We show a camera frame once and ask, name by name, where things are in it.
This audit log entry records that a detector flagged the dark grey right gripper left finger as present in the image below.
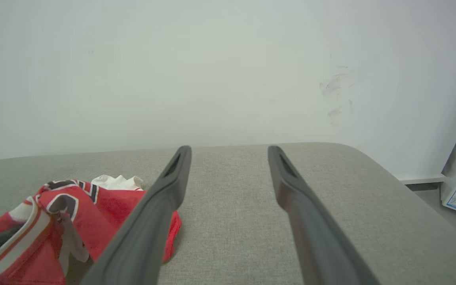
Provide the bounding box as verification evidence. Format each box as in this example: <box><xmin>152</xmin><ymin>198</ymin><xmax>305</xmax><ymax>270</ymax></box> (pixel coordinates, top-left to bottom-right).
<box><xmin>80</xmin><ymin>145</ymin><xmax>192</xmax><ymax>285</ymax></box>

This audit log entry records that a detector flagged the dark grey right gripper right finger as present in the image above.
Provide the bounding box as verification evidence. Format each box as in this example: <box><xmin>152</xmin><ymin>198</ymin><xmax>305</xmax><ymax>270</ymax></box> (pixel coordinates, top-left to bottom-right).
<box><xmin>268</xmin><ymin>145</ymin><xmax>381</xmax><ymax>285</ymax></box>

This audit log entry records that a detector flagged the red and white jersey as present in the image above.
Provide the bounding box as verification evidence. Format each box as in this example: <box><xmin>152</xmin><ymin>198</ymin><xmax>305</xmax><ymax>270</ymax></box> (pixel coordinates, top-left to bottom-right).
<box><xmin>0</xmin><ymin>174</ymin><xmax>183</xmax><ymax>285</ymax></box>

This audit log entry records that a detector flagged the white baseboard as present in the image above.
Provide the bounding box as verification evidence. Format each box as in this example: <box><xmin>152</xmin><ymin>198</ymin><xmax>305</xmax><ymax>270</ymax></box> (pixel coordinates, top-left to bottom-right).
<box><xmin>399</xmin><ymin>175</ymin><xmax>446</xmax><ymax>185</ymax></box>

